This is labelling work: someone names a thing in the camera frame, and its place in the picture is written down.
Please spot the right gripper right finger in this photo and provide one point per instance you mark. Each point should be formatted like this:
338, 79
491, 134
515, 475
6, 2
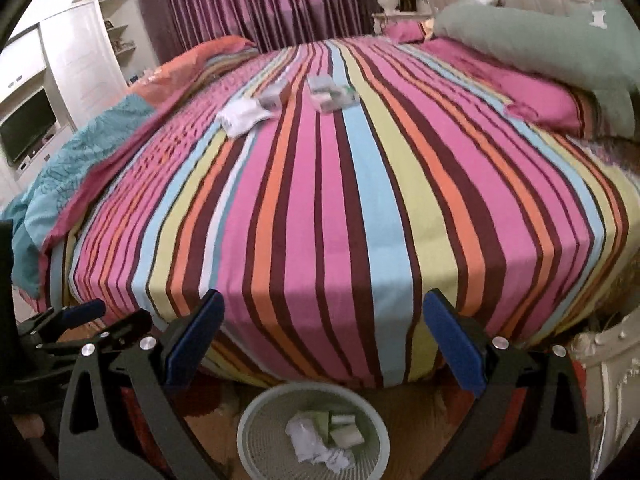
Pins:
528, 419

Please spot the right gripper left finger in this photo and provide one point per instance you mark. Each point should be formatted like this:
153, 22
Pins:
191, 337

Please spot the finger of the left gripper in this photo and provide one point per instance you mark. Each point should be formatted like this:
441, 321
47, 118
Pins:
47, 327
120, 335

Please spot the paper ball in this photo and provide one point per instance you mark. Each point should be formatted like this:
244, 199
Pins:
309, 447

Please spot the white plastic bag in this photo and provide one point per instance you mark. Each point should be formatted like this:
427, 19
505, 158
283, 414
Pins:
241, 116

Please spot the brown white carton box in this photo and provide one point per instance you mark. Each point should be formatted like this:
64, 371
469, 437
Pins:
275, 95

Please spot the green pink tissue pack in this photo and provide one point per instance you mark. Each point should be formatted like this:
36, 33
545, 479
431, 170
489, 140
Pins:
335, 99

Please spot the small tissue pack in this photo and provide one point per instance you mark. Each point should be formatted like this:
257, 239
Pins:
320, 83

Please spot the white mesh trash basket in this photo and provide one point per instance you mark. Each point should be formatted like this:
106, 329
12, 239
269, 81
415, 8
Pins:
266, 451

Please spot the person's hand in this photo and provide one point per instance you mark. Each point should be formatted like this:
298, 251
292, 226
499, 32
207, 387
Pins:
30, 426

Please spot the red rug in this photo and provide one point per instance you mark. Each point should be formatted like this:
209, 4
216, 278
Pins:
97, 439

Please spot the teal orange folded quilt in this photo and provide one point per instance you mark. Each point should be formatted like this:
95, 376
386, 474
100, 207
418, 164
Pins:
34, 213

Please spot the black television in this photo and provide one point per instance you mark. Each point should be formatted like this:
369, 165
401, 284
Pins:
28, 124

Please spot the striped bed sheet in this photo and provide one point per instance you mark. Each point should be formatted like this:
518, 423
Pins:
323, 232

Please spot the white wardrobe cabinet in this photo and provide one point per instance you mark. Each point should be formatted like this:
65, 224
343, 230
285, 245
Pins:
82, 59

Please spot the magenta pillow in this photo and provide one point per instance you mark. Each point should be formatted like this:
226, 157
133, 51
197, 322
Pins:
541, 101

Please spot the purple curtain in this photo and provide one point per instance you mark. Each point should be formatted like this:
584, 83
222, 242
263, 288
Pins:
175, 26

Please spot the long green plush pillow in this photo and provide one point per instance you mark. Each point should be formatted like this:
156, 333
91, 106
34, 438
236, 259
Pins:
595, 49

